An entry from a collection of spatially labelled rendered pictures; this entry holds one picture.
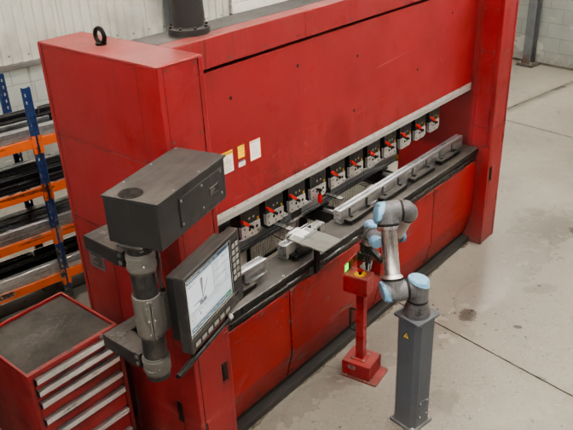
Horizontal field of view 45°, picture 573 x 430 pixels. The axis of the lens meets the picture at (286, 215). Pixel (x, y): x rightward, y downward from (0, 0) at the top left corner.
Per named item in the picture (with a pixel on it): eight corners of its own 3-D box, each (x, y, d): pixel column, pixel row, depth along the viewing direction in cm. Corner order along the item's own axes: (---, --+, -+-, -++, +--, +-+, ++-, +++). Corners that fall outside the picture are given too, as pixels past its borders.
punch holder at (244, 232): (242, 241, 373) (240, 214, 366) (231, 237, 378) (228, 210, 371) (261, 230, 383) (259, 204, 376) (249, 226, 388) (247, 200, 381)
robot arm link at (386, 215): (411, 302, 363) (403, 200, 358) (384, 305, 362) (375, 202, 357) (405, 298, 375) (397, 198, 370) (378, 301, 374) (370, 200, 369)
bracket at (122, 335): (140, 368, 287) (137, 355, 284) (104, 346, 302) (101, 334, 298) (208, 322, 314) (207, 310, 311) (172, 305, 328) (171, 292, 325)
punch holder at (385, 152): (384, 159, 467) (384, 136, 459) (373, 156, 472) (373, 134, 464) (396, 152, 477) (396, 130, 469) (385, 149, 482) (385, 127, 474)
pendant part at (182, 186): (182, 393, 279) (155, 206, 240) (131, 378, 288) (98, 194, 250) (240, 323, 320) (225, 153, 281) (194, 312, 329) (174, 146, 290)
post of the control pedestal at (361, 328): (362, 360, 444) (363, 289, 420) (355, 357, 447) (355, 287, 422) (366, 355, 448) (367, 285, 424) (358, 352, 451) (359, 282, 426)
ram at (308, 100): (191, 241, 342) (173, 84, 306) (180, 235, 347) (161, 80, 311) (471, 89, 543) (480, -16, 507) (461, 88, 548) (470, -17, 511)
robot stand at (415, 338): (431, 420, 411) (440, 312, 376) (412, 435, 401) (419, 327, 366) (408, 404, 424) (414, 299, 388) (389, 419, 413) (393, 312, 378)
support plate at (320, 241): (323, 252, 395) (323, 252, 395) (288, 240, 411) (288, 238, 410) (342, 241, 407) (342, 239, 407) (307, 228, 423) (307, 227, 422)
